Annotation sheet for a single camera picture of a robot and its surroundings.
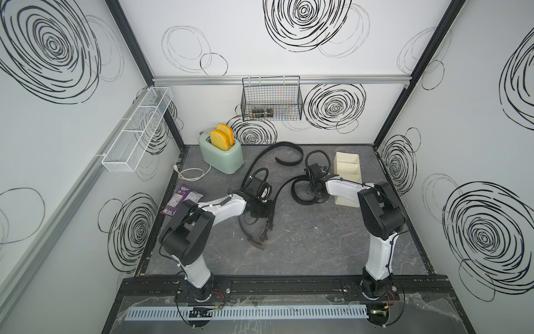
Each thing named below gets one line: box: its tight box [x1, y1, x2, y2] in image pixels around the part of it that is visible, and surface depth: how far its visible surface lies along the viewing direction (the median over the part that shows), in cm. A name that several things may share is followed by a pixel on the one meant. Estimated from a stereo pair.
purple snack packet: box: [160, 184, 204, 217], surface depth 91 cm
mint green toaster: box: [198, 129, 245, 175], surface depth 103 cm
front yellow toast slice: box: [209, 129, 230, 151], surface depth 97 cm
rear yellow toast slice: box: [216, 123, 235, 147], surface depth 98 cm
